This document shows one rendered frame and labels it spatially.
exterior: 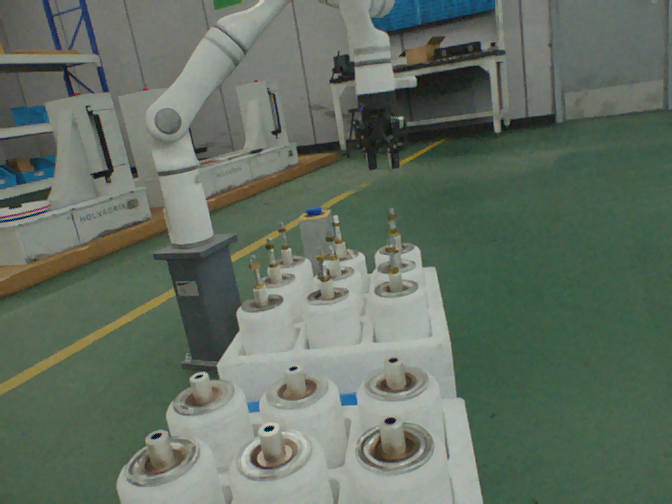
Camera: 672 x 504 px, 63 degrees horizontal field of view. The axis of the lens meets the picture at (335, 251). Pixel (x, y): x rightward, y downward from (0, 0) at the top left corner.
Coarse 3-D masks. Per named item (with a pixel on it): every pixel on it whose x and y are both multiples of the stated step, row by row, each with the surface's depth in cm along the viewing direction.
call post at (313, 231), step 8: (328, 216) 131; (304, 224) 130; (312, 224) 129; (320, 224) 129; (328, 224) 130; (304, 232) 130; (312, 232) 130; (320, 232) 130; (304, 240) 131; (312, 240) 130; (320, 240) 130; (304, 248) 131; (312, 248) 131; (328, 248) 131; (312, 256) 132; (312, 264) 132; (312, 272) 133
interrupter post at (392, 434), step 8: (384, 416) 52; (392, 416) 51; (384, 424) 50; (392, 424) 50; (400, 424) 50; (384, 432) 50; (392, 432) 50; (400, 432) 50; (384, 440) 50; (392, 440) 50; (400, 440) 50; (384, 448) 51; (392, 448) 50; (400, 448) 50
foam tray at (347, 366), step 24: (432, 288) 110; (432, 312) 98; (240, 336) 102; (432, 336) 89; (240, 360) 92; (264, 360) 90; (288, 360) 90; (312, 360) 89; (336, 360) 89; (360, 360) 88; (408, 360) 87; (432, 360) 87; (240, 384) 92; (264, 384) 91; (336, 384) 90
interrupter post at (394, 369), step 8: (384, 360) 62; (392, 360) 63; (400, 360) 62; (384, 368) 62; (392, 368) 61; (400, 368) 61; (392, 376) 61; (400, 376) 61; (392, 384) 62; (400, 384) 62
